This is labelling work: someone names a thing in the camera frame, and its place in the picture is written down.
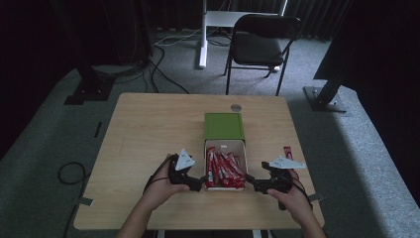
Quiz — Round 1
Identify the looped black floor cable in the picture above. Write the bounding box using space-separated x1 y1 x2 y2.
57 161 88 238

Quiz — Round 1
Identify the white desk frame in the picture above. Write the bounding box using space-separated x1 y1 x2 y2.
197 0 289 70

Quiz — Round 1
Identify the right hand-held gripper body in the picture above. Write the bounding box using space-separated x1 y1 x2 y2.
261 155 307 194

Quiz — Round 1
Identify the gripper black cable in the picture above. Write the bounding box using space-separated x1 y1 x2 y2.
278 178 314 212
142 157 173 195

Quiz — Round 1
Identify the red snack packet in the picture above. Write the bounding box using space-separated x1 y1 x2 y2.
282 146 300 181

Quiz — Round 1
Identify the white floor cable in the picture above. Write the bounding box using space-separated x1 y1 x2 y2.
154 27 203 48

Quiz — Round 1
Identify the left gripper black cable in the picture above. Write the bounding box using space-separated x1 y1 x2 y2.
142 157 173 195

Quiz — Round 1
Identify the person's left hand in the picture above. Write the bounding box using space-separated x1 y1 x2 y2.
143 153 192 213

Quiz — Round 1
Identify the black folding chair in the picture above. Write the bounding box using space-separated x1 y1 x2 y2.
224 13 302 97

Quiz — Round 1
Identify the person's right hand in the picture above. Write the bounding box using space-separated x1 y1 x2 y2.
265 168 314 227

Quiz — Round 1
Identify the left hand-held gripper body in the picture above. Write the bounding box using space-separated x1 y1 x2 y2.
167 148 196 192

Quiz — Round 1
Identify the pile of red packets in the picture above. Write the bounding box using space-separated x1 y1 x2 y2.
205 146 247 189

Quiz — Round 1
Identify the long black floor cable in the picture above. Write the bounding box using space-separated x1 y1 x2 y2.
144 45 191 95

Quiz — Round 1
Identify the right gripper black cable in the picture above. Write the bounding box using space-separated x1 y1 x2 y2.
278 178 314 212

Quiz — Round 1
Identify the black metal stand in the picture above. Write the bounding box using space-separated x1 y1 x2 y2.
49 0 116 106
302 49 349 114

